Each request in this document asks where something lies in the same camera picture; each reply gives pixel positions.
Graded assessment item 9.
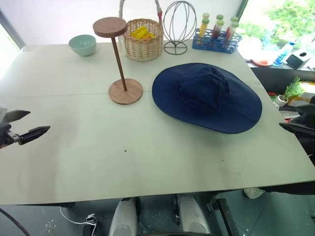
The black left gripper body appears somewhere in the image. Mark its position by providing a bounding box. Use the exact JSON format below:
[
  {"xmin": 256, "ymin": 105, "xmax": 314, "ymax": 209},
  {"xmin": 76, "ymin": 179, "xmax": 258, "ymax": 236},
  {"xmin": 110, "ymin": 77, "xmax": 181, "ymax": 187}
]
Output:
[{"xmin": 0, "ymin": 122, "xmax": 20, "ymax": 149}]

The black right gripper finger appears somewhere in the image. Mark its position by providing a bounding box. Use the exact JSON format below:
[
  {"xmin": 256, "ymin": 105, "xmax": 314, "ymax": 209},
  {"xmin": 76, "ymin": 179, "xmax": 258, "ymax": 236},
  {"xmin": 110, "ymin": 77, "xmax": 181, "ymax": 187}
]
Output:
[
  {"xmin": 296, "ymin": 105, "xmax": 315, "ymax": 119},
  {"xmin": 279, "ymin": 122, "xmax": 315, "ymax": 139}
]

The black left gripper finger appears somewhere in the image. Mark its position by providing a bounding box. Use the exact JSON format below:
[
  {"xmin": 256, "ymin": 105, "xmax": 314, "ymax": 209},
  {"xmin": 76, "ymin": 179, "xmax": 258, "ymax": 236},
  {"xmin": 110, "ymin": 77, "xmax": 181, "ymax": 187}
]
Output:
[
  {"xmin": 6, "ymin": 110, "xmax": 31, "ymax": 123},
  {"xmin": 18, "ymin": 125, "xmax": 51, "ymax": 146}
]

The navy blue brimmed hat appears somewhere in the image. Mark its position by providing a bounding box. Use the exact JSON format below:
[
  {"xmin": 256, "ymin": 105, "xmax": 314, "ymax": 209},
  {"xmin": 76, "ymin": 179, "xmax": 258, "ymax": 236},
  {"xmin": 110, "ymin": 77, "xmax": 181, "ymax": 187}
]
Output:
[{"xmin": 152, "ymin": 62, "xmax": 263, "ymax": 135}]

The wooden hat stand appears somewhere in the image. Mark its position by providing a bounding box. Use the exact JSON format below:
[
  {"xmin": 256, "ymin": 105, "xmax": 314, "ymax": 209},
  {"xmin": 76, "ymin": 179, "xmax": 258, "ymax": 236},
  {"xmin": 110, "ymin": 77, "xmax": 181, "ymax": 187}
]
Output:
[{"xmin": 93, "ymin": 17, "xmax": 144, "ymax": 106}]

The small potted green plant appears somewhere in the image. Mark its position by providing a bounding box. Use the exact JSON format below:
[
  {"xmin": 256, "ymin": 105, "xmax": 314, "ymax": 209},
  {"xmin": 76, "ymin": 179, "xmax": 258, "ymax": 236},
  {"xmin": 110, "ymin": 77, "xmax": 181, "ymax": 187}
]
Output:
[{"xmin": 275, "ymin": 76, "xmax": 305, "ymax": 107}]

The black tissue box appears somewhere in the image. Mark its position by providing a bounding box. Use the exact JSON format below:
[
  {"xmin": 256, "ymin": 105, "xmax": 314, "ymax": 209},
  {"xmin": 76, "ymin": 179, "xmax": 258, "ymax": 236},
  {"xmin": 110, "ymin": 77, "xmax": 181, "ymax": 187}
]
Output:
[{"xmin": 285, "ymin": 51, "xmax": 312, "ymax": 70}]

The clear plastic water bottle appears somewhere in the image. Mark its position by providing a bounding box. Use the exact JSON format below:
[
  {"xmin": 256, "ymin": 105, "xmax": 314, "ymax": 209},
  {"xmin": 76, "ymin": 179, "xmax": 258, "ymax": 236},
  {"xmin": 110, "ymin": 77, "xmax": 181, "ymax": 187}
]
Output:
[{"xmin": 272, "ymin": 42, "xmax": 296, "ymax": 68}]

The red plate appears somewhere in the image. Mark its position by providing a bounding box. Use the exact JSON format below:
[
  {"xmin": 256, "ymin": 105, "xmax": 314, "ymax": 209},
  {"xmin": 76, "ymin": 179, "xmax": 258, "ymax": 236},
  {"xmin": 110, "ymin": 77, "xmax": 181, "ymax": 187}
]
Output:
[{"xmin": 250, "ymin": 58, "xmax": 274, "ymax": 67}]

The white shoe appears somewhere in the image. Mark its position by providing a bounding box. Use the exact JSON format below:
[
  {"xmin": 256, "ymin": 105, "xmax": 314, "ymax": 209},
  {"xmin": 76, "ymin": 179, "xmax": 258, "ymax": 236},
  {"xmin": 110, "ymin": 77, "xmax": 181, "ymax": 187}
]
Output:
[{"xmin": 243, "ymin": 187, "xmax": 266, "ymax": 200}]

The pale green bowl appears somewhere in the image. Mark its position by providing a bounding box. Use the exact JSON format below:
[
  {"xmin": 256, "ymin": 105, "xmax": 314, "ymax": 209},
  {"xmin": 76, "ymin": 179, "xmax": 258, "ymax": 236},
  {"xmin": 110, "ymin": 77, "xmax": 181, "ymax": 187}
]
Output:
[{"xmin": 68, "ymin": 34, "xmax": 97, "ymax": 57}]

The red-filled test tube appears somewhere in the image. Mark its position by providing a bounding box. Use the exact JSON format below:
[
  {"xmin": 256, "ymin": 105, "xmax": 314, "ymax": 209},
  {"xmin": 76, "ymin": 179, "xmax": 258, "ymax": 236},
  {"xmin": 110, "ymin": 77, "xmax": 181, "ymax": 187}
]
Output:
[
  {"xmin": 224, "ymin": 21, "xmax": 240, "ymax": 48},
  {"xmin": 211, "ymin": 20, "xmax": 225, "ymax": 42}
]

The blue test tube rack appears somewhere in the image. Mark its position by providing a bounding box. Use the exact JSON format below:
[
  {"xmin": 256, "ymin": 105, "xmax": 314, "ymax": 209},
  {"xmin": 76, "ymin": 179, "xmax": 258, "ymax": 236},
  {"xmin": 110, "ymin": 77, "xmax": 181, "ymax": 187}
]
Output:
[{"xmin": 192, "ymin": 28, "xmax": 242, "ymax": 54}]

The silver robot left leg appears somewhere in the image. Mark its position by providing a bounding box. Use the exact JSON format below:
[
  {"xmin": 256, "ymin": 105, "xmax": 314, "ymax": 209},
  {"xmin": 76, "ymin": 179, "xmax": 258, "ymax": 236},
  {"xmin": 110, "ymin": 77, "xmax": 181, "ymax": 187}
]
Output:
[{"xmin": 108, "ymin": 197, "xmax": 138, "ymax": 236}]

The silver robot leg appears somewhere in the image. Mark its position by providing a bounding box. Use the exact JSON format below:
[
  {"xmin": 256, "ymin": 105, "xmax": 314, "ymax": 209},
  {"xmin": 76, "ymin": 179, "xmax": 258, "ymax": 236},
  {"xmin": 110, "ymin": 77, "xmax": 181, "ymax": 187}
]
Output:
[
  {"xmin": 108, "ymin": 197, "xmax": 138, "ymax": 236},
  {"xmin": 177, "ymin": 194, "xmax": 212, "ymax": 236}
]

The yellow-filled test tube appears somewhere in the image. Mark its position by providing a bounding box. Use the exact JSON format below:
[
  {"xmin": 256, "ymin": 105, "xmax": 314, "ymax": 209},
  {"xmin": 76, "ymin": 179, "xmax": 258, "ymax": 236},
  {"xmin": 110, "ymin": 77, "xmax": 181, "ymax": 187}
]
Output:
[{"xmin": 198, "ymin": 12, "xmax": 211, "ymax": 46}]

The silver robot right leg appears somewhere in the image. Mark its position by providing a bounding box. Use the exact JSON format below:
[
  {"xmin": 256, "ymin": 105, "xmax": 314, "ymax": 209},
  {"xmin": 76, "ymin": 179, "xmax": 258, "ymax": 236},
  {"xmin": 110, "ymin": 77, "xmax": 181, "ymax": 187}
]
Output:
[{"xmin": 177, "ymin": 194, "xmax": 212, "ymax": 236}]

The yellow packet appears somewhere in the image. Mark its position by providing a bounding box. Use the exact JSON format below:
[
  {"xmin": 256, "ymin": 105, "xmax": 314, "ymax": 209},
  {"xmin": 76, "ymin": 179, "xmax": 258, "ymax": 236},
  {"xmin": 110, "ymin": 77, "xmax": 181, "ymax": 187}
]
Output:
[{"xmin": 130, "ymin": 26, "xmax": 155, "ymax": 39}]

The black cable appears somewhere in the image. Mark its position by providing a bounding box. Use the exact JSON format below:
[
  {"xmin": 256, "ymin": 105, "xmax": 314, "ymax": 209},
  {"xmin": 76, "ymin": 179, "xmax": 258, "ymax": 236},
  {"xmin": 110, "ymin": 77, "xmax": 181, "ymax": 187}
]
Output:
[{"xmin": 0, "ymin": 207, "xmax": 32, "ymax": 236}]

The white cable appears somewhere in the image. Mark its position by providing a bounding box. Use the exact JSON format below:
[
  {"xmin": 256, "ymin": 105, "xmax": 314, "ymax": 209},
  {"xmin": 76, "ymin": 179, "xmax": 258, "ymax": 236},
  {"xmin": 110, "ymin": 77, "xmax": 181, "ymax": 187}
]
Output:
[{"xmin": 60, "ymin": 206, "xmax": 97, "ymax": 226}]

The black table leg bracket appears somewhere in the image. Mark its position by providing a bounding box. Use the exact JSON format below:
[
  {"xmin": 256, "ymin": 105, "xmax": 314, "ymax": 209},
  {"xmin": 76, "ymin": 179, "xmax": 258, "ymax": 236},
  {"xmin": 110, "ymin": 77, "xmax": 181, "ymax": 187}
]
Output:
[{"xmin": 206, "ymin": 197, "xmax": 234, "ymax": 236}]

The wicker basket with handle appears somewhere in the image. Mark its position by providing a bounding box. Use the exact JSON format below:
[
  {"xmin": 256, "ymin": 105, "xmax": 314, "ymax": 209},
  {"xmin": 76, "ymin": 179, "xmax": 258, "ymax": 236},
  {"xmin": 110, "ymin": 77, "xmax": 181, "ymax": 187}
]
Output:
[{"xmin": 119, "ymin": 0, "xmax": 164, "ymax": 61}]

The black wire head form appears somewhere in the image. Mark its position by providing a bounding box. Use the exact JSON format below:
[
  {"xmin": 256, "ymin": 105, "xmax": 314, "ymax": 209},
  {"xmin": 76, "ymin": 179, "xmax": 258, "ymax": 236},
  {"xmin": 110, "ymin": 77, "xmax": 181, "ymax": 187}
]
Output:
[{"xmin": 162, "ymin": 0, "xmax": 197, "ymax": 56}]

